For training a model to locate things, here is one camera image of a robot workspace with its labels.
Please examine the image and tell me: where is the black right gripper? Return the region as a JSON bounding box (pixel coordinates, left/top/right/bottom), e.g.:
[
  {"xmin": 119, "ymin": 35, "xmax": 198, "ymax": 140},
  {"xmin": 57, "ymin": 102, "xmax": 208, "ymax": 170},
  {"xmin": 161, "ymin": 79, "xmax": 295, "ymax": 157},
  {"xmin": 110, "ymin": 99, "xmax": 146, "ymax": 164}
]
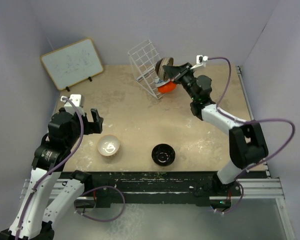
[{"xmin": 163, "ymin": 63, "xmax": 198, "ymax": 102}]

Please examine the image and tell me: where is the brown patterned bowl cream inside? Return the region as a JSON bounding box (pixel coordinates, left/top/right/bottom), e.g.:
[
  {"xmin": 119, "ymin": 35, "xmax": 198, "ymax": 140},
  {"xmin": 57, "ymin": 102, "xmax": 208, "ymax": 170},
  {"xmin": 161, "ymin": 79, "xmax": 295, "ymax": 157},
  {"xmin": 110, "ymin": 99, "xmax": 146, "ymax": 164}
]
[{"xmin": 155, "ymin": 57, "xmax": 174, "ymax": 81}]

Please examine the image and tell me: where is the blue and white bowl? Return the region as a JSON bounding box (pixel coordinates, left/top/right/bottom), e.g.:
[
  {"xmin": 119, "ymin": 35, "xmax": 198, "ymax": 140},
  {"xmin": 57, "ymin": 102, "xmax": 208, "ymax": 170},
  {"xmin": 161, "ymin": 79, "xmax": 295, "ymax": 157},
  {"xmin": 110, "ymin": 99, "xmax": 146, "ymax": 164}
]
[{"xmin": 154, "ymin": 78, "xmax": 166, "ymax": 88}]

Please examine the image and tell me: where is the white wire dish rack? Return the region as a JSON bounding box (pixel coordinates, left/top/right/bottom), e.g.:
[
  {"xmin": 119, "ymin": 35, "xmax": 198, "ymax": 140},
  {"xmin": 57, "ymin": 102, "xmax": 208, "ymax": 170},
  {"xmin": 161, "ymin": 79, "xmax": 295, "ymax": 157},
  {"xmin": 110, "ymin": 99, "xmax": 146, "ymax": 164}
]
[{"xmin": 127, "ymin": 39, "xmax": 164, "ymax": 100}]

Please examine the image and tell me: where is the black glossy bowl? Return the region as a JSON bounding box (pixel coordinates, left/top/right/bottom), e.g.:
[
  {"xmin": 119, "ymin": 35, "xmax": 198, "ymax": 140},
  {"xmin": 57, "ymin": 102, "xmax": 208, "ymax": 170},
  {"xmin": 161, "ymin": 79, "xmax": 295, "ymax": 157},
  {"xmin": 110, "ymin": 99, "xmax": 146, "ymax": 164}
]
[{"xmin": 151, "ymin": 143, "xmax": 176, "ymax": 167}]

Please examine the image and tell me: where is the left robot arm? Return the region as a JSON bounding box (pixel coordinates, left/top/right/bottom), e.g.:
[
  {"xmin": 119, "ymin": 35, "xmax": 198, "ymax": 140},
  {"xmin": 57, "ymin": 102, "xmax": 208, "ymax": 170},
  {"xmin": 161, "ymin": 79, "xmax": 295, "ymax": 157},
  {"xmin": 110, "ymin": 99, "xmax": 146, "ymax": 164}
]
[{"xmin": 0, "ymin": 107, "xmax": 104, "ymax": 240}]

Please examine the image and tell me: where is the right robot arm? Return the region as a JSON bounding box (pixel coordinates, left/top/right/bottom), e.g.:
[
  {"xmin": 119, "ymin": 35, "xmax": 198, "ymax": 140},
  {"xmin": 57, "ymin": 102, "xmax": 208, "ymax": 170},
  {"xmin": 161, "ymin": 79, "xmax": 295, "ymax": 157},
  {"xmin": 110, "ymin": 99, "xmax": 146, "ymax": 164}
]
[{"xmin": 155, "ymin": 62, "xmax": 269, "ymax": 196}]

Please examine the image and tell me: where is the white bowl with orange rim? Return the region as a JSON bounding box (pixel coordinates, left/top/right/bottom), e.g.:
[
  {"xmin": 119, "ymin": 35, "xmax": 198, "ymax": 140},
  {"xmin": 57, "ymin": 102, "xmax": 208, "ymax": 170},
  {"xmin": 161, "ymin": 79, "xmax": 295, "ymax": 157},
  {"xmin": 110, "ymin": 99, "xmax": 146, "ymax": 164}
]
[{"xmin": 97, "ymin": 134, "xmax": 121, "ymax": 157}]

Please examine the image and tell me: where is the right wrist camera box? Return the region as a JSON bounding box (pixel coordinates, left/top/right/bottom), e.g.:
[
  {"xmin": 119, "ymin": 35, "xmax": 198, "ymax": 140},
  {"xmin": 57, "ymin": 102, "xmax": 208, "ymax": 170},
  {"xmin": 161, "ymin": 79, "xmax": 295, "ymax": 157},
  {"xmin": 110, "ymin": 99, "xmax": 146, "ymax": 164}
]
[{"xmin": 190, "ymin": 55, "xmax": 209, "ymax": 70}]

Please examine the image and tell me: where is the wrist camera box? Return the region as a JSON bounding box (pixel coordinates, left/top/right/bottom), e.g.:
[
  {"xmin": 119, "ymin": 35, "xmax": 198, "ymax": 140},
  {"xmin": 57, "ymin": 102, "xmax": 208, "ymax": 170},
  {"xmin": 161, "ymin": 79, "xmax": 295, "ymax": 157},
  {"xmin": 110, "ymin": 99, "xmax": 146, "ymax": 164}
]
[
  {"xmin": 60, "ymin": 94, "xmax": 85, "ymax": 115},
  {"xmin": 190, "ymin": 55, "xmax": 209, "ymax": 70}
]

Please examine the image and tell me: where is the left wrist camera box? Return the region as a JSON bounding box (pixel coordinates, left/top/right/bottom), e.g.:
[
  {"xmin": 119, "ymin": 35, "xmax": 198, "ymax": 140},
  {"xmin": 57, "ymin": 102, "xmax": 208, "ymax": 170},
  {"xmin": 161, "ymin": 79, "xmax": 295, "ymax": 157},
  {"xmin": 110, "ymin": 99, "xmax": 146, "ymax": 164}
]
[{"xmin": 60, "ymin": 94, "xmax": 85, "ymax": 115}]

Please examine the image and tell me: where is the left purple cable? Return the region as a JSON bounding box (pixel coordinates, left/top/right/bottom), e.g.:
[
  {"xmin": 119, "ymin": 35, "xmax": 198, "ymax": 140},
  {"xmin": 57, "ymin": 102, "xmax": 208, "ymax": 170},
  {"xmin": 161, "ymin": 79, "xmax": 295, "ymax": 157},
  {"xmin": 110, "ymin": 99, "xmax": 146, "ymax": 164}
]
[{"xmin": 13, "ymin": 97, "xmax": 127, "ymax": 240}]

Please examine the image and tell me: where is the whiteboard with wooden frame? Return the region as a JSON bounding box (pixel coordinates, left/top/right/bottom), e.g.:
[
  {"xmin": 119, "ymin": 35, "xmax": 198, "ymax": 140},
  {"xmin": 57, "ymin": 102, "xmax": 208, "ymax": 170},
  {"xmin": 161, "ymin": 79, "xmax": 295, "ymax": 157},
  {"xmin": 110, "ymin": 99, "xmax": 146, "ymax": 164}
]
[{"xmin": 40, "ymin": 38, "xmax": 104, "ymax": 91}]

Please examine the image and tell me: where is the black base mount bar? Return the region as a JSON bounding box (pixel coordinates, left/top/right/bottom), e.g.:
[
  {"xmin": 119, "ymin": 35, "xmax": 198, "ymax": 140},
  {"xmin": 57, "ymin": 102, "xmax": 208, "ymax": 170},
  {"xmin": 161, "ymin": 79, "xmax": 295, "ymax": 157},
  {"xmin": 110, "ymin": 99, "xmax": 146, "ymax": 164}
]
[{"xmin": 57, "ymin": 171, "xmax": 241, "ymax": 208}]

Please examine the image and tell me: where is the aluminium rail frame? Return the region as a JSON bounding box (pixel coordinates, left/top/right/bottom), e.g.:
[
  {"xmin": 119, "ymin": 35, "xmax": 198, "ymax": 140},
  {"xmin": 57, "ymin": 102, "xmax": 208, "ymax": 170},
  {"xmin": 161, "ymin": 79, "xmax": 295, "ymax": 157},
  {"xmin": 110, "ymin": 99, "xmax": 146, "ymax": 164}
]
[{"xmin": 22, "ymin": 65, "xmax": 296, "ymax": 240}]

